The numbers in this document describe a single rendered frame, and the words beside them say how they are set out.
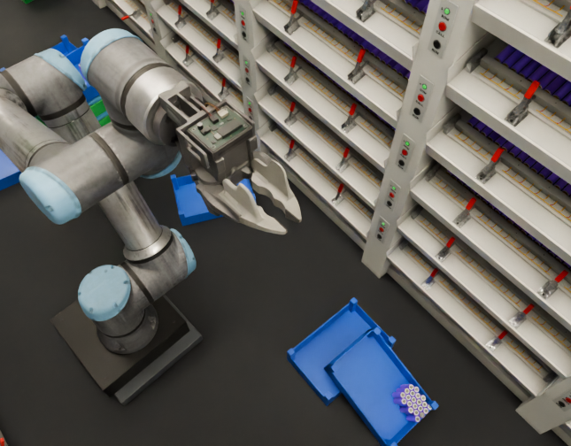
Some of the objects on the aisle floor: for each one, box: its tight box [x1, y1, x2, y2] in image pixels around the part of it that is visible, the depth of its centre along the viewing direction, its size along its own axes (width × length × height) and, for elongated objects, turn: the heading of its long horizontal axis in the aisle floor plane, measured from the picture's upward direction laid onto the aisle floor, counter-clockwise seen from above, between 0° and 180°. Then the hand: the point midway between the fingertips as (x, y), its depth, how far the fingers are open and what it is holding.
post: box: [361, 0, 488, 279], centre depth 120 cm, size 20×9×176 cm, turn 130°
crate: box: [170, 174, 256, 227], centre depth 205 cm, size 30×20×8 cm
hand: (285, 223), depth 58 cm, fingers closed
